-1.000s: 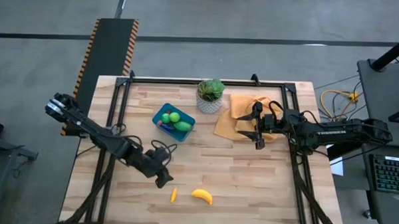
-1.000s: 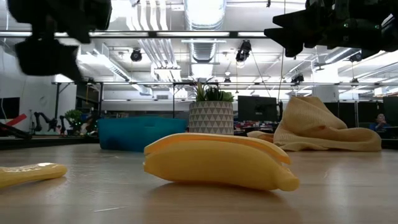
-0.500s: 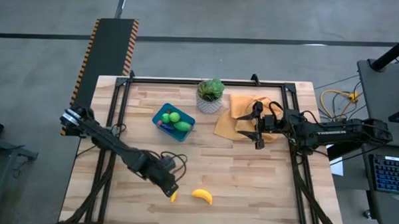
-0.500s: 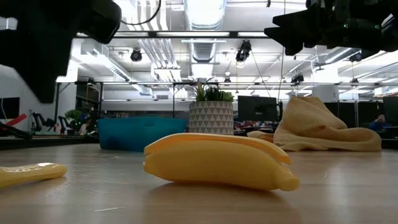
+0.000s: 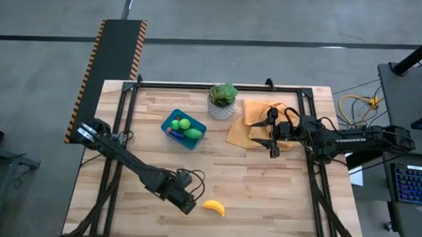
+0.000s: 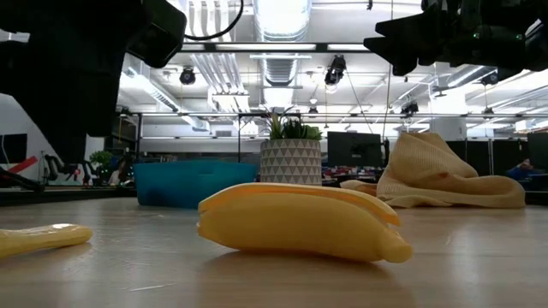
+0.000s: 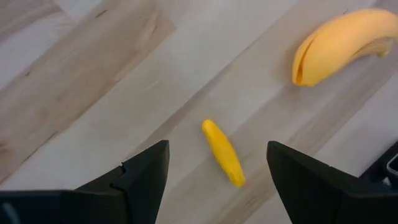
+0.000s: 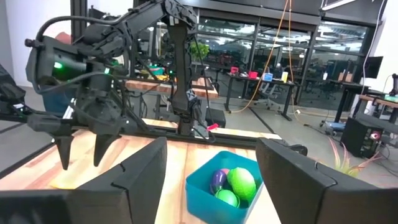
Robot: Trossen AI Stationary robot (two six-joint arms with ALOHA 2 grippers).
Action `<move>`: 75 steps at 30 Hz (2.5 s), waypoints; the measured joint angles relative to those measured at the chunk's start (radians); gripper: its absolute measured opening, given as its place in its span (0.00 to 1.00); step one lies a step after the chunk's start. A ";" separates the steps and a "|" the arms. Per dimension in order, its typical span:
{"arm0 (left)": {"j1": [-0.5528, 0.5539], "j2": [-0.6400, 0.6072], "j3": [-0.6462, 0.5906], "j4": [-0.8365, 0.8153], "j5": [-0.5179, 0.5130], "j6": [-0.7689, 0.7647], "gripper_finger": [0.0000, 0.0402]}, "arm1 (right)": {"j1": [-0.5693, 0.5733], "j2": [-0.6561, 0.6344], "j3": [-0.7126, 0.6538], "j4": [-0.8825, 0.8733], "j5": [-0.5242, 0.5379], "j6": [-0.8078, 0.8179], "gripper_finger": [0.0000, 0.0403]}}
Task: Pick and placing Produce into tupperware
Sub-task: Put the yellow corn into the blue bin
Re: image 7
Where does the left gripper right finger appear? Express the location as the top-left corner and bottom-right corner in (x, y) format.
(266, 140), (398, 224)

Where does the large yellow toy banana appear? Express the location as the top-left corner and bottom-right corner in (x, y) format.
(291, 8), (398, 88)

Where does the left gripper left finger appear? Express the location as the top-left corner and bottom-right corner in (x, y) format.
(0, 139), (170, 224)

